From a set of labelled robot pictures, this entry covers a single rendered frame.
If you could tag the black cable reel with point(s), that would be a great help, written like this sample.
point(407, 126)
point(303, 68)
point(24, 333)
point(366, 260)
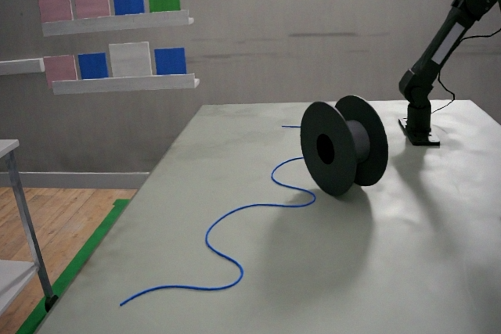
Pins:
point(335, 156)

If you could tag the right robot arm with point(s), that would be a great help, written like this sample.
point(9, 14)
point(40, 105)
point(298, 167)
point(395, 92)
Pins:
point(416, 84)

